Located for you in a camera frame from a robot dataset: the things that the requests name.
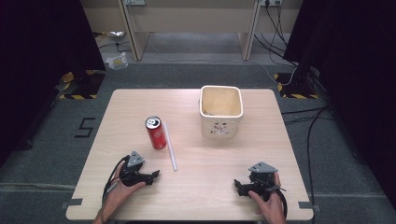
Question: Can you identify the crumpled clear plastic bag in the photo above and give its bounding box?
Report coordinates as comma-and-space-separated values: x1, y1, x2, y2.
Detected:
105, 51, 130, 72

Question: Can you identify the black hanging cable bundle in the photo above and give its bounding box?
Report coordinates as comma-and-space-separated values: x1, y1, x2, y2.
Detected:
253, 2, 299, 67

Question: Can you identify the crumpled silver foil wrapper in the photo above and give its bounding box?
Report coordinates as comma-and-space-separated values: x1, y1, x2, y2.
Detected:
106, 30, 126, 40

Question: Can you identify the light wooden desk frame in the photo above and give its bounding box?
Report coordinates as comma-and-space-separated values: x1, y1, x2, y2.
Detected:
117, 0, 262, 62

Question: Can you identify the person's right hand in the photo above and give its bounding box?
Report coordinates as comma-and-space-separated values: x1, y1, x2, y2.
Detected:
247, 172, 287, 224

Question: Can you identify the person's left hand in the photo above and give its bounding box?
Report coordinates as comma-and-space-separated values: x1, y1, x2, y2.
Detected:
102, 169, 147, 220

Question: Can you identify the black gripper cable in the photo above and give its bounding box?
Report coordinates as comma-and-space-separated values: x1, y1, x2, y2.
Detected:
274, 186, 290, 219
101, 154, 131, 204

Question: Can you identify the white straw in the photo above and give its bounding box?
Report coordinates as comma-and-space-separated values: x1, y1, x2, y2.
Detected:
163, 121, 178, 173

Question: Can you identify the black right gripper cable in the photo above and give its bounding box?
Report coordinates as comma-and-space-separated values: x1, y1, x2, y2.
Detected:
274, 186, 290, 219

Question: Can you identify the red soda can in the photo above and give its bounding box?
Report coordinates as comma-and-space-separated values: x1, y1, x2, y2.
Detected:
144, 116, 168, 150

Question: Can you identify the grey tape tab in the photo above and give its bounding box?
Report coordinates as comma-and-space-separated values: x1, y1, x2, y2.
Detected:
297, 201, 321, 213
60, 198, 84, 210

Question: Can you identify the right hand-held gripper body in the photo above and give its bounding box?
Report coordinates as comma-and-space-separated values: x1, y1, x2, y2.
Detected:
247, 161, 282, 203

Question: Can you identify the black curtain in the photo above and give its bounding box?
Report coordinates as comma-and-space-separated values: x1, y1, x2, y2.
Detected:
0, 0, 106, 167
282, 0, 396, 209

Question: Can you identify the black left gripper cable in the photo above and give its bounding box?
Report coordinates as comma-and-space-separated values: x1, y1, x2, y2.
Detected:
101, 154, 131, 204

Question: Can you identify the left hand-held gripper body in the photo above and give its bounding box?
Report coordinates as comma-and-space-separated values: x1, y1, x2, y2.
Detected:
119, 150, 148, 188

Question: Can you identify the hazard-striped black stand base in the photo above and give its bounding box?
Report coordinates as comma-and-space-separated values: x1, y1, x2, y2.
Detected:
273, 72, 320, 100
58, 69, 106, 101

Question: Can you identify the cream square bin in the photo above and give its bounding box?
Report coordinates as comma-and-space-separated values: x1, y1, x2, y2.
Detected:
198, 85, 245, 140

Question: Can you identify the black floor cable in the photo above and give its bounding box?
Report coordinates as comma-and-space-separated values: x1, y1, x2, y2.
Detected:
280, 105, 332, 224

